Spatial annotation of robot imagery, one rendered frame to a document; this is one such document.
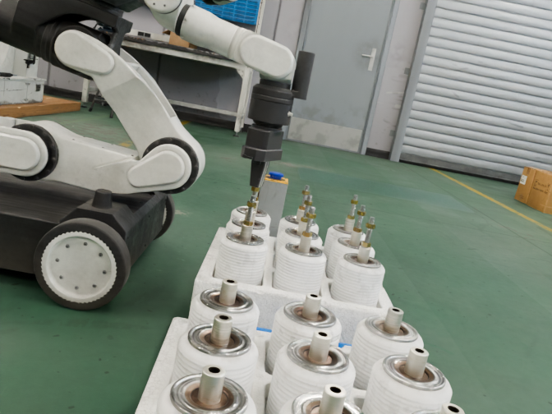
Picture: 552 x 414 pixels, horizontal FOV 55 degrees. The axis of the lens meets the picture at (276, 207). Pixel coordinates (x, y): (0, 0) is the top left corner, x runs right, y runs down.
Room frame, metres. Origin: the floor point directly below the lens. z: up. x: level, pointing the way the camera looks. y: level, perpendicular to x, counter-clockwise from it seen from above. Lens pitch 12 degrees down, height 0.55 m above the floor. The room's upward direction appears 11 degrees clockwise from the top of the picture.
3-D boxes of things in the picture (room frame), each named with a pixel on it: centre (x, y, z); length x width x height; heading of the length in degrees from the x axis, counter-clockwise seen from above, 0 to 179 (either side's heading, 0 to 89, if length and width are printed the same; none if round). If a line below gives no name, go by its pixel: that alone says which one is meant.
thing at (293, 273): (1.02, -0.07, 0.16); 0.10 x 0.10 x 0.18
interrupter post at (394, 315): (0.71, -0.19, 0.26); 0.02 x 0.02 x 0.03
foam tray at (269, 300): (1.13, -0.07, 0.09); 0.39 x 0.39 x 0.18; 2
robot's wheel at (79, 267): (1.10, 0.39, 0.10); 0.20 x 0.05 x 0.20; 92
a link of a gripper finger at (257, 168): (1.12, 0.06, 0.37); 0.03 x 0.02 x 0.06; 69
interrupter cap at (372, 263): (1.02, -0.19, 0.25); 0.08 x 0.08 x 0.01
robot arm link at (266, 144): (1.13, 0.05, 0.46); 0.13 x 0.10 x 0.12; 159
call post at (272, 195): (1.42, 0.02, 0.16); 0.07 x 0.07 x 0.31; 2
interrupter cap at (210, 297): (0.70, 0.04, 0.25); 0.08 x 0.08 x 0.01
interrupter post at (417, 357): (0.59, -0.20, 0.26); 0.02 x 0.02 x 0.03
